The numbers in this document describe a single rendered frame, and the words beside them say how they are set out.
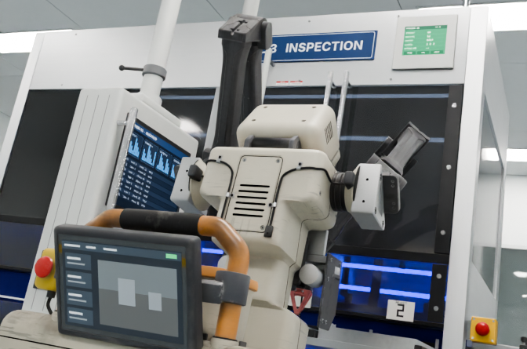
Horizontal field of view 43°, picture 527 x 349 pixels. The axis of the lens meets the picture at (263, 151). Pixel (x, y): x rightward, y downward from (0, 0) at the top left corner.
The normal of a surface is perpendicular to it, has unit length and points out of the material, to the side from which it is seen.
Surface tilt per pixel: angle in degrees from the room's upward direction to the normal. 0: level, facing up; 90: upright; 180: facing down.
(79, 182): 90
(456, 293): 90
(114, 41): 90
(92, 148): 90
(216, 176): 82
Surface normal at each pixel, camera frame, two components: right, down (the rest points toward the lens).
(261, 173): -0.36, -0.47
